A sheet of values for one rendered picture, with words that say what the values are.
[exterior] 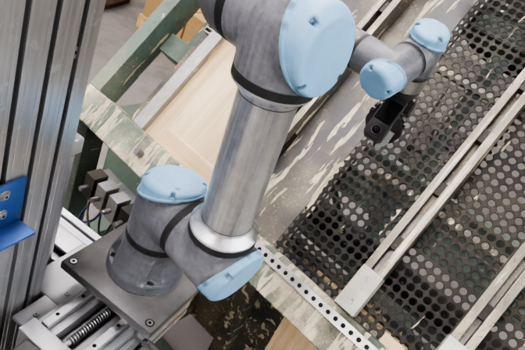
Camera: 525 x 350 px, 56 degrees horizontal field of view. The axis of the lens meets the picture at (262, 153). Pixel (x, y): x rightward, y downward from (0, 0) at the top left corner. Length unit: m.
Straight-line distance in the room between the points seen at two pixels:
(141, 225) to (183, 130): 0.80
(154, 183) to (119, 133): 0.89
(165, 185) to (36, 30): 0.34
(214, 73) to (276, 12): 1.15
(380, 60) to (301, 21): 0.40
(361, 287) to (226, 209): 0.68
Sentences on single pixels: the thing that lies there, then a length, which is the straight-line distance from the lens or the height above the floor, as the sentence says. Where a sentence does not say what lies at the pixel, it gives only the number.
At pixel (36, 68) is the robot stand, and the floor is 1.46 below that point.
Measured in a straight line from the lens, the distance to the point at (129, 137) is 1.71.
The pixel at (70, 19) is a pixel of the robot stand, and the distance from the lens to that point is 0.70.
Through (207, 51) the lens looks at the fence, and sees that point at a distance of 1.74.
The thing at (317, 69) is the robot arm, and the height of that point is 1.60.
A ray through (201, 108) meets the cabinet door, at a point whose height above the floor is 1.04.
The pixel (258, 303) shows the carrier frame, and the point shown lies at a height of 0.51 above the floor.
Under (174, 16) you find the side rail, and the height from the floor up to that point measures 1.20.
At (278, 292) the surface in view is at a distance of 1.41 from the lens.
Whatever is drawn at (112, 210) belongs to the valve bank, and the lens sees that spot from 1.62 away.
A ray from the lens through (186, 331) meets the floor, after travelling 2.32.
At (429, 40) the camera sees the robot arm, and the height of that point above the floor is 1.62.
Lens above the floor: 1.77
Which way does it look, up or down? 28 degrees down
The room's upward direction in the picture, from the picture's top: 24 degrees clockwise
